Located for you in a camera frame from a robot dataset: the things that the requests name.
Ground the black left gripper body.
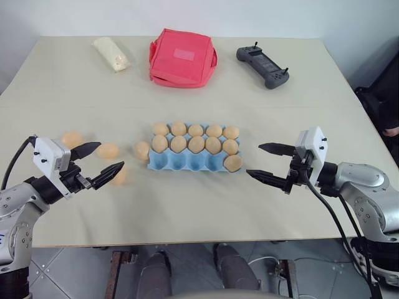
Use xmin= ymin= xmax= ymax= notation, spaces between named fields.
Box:
xmin=59 ymin=161 xmax=95 ymax=196

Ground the grey handheld remote controller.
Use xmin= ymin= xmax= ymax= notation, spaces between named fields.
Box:
xmin=236 ymin=42 xmax=291 ymax=90

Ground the dark rounded shape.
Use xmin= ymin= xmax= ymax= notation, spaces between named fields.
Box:
xmin=142 ymin=251 xmax=172 ymax=293
xmin=213 ymin=243 xmax=261 ymax=292

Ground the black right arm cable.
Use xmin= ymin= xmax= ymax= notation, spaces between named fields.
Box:
xmin=304 ymin=173 xmax=383 ymax=299
xmin=338 ymin=192 xmax=373 ymax=284

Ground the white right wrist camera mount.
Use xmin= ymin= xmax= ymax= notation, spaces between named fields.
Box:
xmin=294 ymin=125 xmax=329 ymax=187

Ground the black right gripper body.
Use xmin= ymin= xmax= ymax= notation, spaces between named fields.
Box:
xmin=287 ymin=147 xmax=316 ymax=186

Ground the person in black clothing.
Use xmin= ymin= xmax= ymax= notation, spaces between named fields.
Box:
xmin=353 ymin=37 xmax=399 ymax=138

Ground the rusty metal table bracket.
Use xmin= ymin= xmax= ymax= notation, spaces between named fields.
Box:
xmin=110 ymin=250 xmax=140 ymax=299
xmin=274 ymin=258 xmax=300 ymax=299

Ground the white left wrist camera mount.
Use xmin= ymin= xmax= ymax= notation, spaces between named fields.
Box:
xmin=32 ymin=135 xmax=72 ymax=199

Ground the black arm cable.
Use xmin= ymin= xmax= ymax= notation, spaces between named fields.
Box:
xmin=338 ymin=192 xmax=373 ymax=284
xmin=304 ymin=173 xmax=383 ymax=299
xmin=0 ymin=136 xmax=37 ymax=191

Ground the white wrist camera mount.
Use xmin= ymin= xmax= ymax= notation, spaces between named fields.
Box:
xmin=32 ymin=135 xmax=72 ymax=199
xmin=294 ymin=125 xmax=329 ymax=187

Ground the blue egg tray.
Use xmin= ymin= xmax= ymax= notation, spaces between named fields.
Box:
xmin=147 ymin=123 xmax=243 ymax=173

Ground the red fabric bag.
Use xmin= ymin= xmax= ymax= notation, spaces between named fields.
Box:
xmin=148 ymin=27 xmax=218 ymax=90

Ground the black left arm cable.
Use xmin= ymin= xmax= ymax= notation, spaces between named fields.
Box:
xmin=0 ymin=136 xmax=37 ymax=191

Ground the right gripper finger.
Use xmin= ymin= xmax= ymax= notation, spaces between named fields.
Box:
xmin=246 ymin=169 xmax=293 ymax=195
xmin=257 ymin=142 xmax=296 ymax=158

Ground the white filled plastic bag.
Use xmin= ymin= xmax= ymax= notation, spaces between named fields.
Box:
xmin=91 ymin=37 xmax=131 ymax=74

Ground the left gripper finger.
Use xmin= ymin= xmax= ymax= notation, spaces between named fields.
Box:
xmin=90 ymin=161 xmax=126 ymax=191
xmin=70 ymin=141 xmax=102 ymax=163

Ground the white floor cable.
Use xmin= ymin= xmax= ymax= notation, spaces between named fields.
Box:
xmin=249 ymin=255 xmax=278 ymax=265

